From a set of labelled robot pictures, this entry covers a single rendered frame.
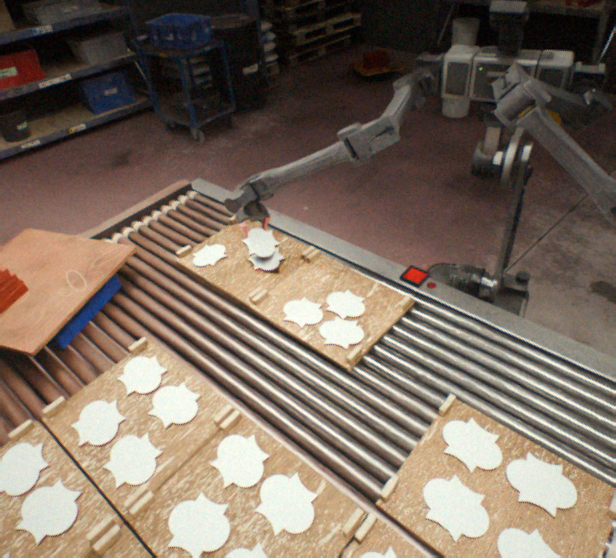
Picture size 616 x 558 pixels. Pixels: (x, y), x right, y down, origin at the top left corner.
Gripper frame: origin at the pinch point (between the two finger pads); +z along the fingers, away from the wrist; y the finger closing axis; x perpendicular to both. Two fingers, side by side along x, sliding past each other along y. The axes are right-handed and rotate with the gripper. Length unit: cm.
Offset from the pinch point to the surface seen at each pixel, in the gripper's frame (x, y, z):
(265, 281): -14.9, -3.9, 10.7
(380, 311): -47, 22, 11
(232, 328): -28.0, -21.0, 12.6
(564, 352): -86, 59, 14
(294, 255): -7.2, 10.9, 10.8
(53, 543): -70, -77, 10
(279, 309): -30.0, -5.1, 10.7
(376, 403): -74, 4, 13
